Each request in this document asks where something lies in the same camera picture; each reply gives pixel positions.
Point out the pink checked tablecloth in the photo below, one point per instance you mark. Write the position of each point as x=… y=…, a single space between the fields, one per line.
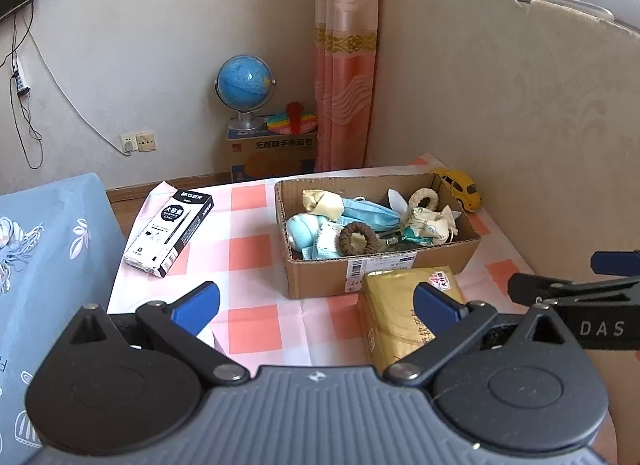
x=250 y=255

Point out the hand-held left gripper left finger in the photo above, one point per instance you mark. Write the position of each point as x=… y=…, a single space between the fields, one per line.
x=195 y=307

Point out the white wall socket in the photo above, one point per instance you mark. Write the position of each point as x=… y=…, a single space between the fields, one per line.
x=146 y=140
x=128 y=142

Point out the white and blue round toy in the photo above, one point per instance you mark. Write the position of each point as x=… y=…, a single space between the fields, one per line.
x=302 y=230

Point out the pink patterned curtain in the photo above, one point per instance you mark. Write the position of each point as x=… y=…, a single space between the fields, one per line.
x=345 y=45

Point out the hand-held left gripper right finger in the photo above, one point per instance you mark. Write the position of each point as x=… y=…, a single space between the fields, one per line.
x=437 y=307

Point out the white power strip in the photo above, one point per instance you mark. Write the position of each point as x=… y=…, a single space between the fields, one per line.
x=20 y=77

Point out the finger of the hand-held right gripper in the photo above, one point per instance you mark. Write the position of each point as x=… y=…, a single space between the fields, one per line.
x=575 y=290
x=617 y=262

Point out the blue globe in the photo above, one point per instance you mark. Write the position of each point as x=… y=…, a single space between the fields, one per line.
x=245 y=80

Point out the gold tissue pack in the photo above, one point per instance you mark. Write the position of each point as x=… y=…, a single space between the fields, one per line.
x=390 y=305

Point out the blue face mask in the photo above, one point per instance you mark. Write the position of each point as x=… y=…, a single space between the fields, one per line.
x=370 y=212
x=322 y=242

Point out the red toy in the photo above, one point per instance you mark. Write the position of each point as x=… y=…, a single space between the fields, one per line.
x=295 y=110

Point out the blue sofa cover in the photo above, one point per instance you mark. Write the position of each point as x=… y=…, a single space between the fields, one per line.
x=55 y=295

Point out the yellow toy car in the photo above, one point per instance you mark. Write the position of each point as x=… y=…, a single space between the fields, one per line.
x=460 y=187

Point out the black and white pen box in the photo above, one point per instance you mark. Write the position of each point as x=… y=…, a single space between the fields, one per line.
x=167 y=232

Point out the brown cardboard box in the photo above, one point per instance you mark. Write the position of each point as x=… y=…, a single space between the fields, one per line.
x=325 y=282

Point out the cream scrunchie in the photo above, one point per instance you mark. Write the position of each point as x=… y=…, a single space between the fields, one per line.
x=415 y=195

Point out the printed cardboard carton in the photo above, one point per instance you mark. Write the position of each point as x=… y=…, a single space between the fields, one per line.
x=265 y=155

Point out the rainbow pop toy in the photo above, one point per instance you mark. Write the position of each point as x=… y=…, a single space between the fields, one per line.
x=300 y=124

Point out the floral fabric pouch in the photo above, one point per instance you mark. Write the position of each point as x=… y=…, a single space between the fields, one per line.
x=414 y=236

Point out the brown scrunchie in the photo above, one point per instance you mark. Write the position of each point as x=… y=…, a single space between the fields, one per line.
x=345 y=240

